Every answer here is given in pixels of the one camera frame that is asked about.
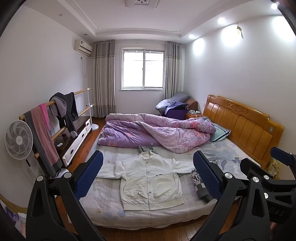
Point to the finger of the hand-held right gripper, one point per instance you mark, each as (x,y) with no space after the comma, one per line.
(249,165)
(278,154)

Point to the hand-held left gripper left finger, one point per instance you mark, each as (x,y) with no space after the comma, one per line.
(89,176)

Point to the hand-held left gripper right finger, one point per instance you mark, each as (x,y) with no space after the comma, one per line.
(205,176)

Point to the white jacket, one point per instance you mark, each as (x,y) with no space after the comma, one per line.
(148,185)

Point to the wooden clothes rack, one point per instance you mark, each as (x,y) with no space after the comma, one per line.
(81,91)

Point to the grey printed cloth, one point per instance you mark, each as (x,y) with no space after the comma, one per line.
(196,185)

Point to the yellow box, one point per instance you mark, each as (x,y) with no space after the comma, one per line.
(275,168)

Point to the white and brown cabinet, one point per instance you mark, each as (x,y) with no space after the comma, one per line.
(76,143)

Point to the grey towel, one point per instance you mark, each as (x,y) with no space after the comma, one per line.
(52,170)

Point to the wooden bed headboard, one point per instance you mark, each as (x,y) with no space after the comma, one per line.
(242,125)

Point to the teal striped pillow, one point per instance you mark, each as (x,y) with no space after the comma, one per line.
(219,133)

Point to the small grey garment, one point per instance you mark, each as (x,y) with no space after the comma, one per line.
(144,148)

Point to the tissue box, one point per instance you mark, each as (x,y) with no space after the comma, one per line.
(194,112)

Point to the pink towel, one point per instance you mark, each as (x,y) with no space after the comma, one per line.
(44,129)

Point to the purple floral quilt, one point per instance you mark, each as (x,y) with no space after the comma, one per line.
(143,132)

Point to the purple cloth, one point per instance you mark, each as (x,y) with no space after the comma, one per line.
(174,111)

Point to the dark grey hoodie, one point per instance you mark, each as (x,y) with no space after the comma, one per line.
(69,106)

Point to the wooden nightstand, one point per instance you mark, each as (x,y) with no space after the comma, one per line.
(193,104)

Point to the white standing fan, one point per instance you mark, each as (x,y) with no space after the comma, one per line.
(18,139)

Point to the pile of bedding on chair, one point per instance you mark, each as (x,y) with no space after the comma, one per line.
(178,97)

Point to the pale printed cloth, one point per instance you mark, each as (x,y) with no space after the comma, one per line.
(13,220)

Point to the grey striped curtain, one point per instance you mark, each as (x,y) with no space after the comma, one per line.
(172,69)
(104,78)

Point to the window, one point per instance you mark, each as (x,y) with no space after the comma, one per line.
(143,69)

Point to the wall air conditioner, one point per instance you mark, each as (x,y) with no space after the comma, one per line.
(82,47)

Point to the hanging wall ornament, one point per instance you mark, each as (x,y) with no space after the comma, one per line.
(240,30)

